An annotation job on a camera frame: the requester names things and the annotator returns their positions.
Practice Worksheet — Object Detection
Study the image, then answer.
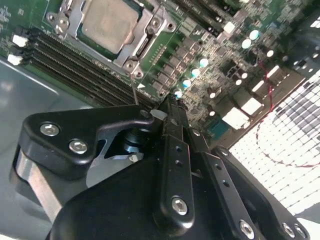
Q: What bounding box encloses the metal socket cover frame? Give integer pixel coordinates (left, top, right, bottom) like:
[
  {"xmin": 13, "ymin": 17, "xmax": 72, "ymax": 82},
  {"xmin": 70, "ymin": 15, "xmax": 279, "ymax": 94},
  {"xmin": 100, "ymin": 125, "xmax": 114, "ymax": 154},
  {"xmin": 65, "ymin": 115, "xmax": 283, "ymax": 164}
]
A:
[{"xmin": 53, "ymin": 0, "xmax": 168, "ymax": 68}]

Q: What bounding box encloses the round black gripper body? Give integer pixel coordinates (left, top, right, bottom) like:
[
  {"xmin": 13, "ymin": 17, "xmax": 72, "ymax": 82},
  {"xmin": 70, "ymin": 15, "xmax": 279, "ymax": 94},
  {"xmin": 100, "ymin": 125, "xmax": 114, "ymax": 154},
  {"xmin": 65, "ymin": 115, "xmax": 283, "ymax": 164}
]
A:
[{"xmin": 49, "ymin": 126, "xmax": 237, "ymax": 240}]

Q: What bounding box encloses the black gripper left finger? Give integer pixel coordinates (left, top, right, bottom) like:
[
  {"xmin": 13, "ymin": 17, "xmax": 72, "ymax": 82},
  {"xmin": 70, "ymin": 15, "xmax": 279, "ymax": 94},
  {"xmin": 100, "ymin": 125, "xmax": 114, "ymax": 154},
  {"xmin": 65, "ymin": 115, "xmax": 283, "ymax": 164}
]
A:
[{"xmin": 16, "ymin": 96, "xmax": 196, "ymax": 230}]

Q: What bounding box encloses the silver CPU green edge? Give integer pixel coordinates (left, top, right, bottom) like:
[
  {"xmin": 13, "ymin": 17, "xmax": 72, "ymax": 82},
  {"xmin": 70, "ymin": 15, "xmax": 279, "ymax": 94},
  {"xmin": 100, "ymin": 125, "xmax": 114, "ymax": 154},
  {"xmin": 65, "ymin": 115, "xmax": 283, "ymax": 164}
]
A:
[{"xmin": 76, "ymin": 0, "xmax": 145, "ymax": 55}]

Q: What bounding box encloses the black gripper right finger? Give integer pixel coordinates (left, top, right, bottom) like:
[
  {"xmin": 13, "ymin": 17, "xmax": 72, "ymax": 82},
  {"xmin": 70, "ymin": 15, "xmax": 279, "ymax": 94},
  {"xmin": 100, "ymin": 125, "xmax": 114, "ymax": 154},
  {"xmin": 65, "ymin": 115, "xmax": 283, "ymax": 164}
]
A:
[{"xmin": 176, "ymin": 99, "xmax": 311, "ymax": 240}]

